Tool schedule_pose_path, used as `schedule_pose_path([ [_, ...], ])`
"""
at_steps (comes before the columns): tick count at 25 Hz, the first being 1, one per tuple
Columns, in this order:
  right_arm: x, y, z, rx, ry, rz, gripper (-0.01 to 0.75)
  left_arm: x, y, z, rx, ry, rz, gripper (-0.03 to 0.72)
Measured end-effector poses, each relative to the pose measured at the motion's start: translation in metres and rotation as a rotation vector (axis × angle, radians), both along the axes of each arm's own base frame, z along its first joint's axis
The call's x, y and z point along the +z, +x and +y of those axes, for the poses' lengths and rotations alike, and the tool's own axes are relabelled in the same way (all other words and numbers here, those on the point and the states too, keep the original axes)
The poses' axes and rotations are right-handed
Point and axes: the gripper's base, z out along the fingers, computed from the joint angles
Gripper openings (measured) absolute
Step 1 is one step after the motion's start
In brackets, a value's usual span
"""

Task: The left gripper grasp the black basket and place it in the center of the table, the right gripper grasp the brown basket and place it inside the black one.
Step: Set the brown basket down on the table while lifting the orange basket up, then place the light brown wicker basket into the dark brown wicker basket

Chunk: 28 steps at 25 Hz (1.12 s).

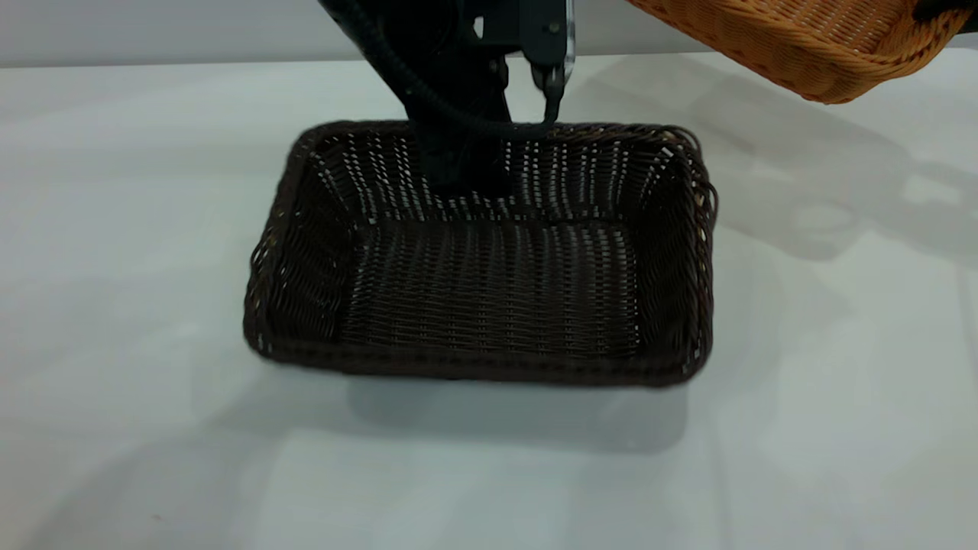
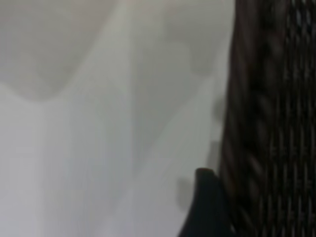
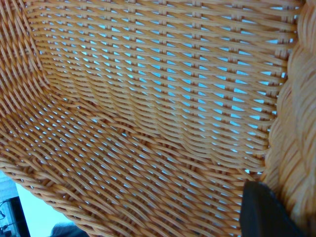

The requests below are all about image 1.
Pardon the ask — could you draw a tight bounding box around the orange wicker basket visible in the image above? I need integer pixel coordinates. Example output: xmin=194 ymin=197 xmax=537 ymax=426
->
xmin=627 ymin=0 xmax=975 ymax=105

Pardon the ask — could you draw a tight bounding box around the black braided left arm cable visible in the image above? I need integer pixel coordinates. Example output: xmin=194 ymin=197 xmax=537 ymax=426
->
xmin=319 ymin=0 xmax=568 ymax=141

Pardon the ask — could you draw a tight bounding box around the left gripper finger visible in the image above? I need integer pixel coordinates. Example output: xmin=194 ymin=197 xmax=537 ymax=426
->
xmin=413 ymin=99 xmax=514 ymax=196

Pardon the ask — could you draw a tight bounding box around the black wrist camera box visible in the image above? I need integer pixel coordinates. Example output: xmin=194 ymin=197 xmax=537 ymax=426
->
xmin=480 ymin=0 xmax=575 ymax=68

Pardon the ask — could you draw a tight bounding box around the black wicker basket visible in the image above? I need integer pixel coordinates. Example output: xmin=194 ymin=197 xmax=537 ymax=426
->
xmin=243 ymin=120 xmax=719 ymax=388

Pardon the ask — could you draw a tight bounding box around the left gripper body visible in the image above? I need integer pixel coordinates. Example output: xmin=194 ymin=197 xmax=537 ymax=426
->
xmin=359 ymin=0 xmax=511 ymax=104

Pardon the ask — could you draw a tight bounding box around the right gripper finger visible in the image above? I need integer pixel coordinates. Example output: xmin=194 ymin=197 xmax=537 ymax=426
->
xmin=913 ymin=0 xmax=978 ymax=35

